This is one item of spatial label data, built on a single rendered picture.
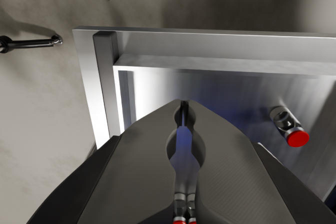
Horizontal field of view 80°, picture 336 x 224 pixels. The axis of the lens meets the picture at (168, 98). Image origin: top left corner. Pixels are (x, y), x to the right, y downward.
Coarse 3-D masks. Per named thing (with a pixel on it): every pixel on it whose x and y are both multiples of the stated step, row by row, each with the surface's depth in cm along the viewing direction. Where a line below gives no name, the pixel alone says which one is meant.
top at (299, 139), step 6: (294, 132) 20; (300, 132) 20; (306, 132) 20; (288, 138) 20; (294, 138) 20; (300, 138) 20; (306, 138) 20; (288, 144) 20; (294, 144) 20; (300, 144) 20
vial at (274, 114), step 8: (272, 112) 23; (280, 112) 22; (288, 112) 22; (272, 120) 23; (280, 120) 22; (288, 120) 21; (296, 120) 21; (280, 128) 21; (288, 128) 21; (296, 128) 20
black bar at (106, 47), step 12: (96, 36) 19; (108, 36) 19; (96, 48) 19; (108, 48) 19; (96, 60) 20; (108, 60) 20; (108, 72) 21; (108, 84) 21; (108, 96) 22; (108, 108) 23; (108, 120) 24; (108, 132) 25; (120, 132) 24
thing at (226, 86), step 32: (128, 64) 19; (160, 64) 19; (192, 64) 19; (224, 64) 20; (256, 64) 20; (288, 64) 20; (320, 64) 20; (128, 96) 24; (160, 96) 24; (192, 96) 23; (224, 96) 23; (256, 96) 23; (288, 96) 23; (320, 96) 23; (256, 128) 25; (320, 128) 25; (192, 160) 29; (288, 160) 28; (320, 160) 27; (192, 192) 32; (320, 192) 27
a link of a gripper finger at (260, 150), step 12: (252, 144) 9; (264, 156) 8; (276, 168) 7; (276, 180) 7; (288, 180) 7; (288, 192) 7; (300, 192) 7; (312, 192) 7; (288, 204) 6; (300, 204) 6; (312, 204) 6; (324, 204) 6; (300, 216) 6; (312, 216) 6; (324, 216) 6
